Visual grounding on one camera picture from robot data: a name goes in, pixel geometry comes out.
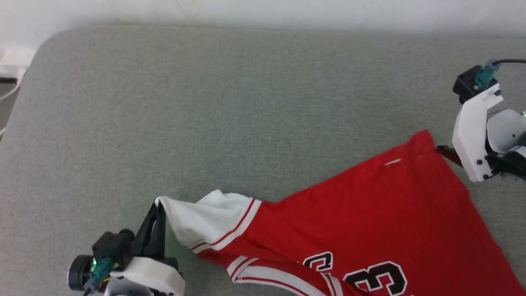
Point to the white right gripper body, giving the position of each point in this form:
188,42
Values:
470,135

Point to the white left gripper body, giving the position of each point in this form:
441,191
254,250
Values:
156,275

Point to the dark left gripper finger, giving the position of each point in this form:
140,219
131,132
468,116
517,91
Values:
146,238
161,238

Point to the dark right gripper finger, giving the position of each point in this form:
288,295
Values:
450,153

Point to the red and white basketball jersey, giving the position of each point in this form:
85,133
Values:
390,213

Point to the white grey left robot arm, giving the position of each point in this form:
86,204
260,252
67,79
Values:
117,291

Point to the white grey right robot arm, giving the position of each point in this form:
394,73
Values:
507,129

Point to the grey fabric sofa seat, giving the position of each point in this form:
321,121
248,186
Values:
205,123

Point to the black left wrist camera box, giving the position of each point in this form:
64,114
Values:
113,246

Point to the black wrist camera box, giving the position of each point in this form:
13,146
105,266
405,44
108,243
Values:
466,84
113,246

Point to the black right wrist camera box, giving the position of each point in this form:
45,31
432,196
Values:
466,84

